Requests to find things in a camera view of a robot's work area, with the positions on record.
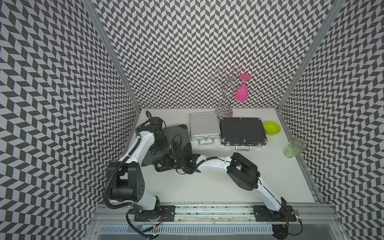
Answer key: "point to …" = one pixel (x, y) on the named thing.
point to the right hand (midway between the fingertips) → (162, 165)
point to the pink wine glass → (241, 92)
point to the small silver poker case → (204, 127)
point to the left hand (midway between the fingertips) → (162, 148)
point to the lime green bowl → (272, 128)
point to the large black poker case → (177, 135)
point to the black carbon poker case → (242, 132)
